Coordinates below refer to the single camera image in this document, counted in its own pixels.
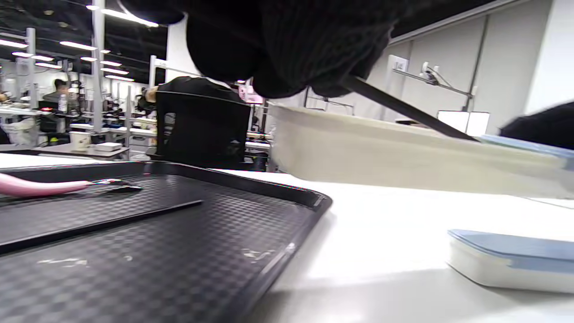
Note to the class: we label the row of ceiling light strips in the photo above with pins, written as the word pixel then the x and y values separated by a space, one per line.
pixel 76 45

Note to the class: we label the person's right hand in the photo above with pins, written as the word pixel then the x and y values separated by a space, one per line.
pixel 545 125

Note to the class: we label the grey background table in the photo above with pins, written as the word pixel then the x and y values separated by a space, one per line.
pixel 85 153

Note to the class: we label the person's left hand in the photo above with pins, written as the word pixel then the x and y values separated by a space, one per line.
pixel 287 40

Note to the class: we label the white cup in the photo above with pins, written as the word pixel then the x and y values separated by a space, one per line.
pixel 80 140

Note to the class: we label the white metal post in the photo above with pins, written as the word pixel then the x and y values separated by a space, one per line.
pixel 97 67

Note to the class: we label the long white cutlery case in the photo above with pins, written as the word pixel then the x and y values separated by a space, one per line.
pixel 394 152

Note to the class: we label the white box with blue lid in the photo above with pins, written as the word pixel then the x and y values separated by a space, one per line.
pixel 511 260

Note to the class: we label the black plastic tray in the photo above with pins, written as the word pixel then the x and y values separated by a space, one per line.
pixel 170 251

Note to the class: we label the white panel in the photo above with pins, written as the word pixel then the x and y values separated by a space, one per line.
pixel 464 122

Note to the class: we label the black chair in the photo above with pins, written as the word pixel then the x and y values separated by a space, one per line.
pixel 202 130

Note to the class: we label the black chopstick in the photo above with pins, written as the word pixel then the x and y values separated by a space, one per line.
pixel 403 106
pixel 103 223

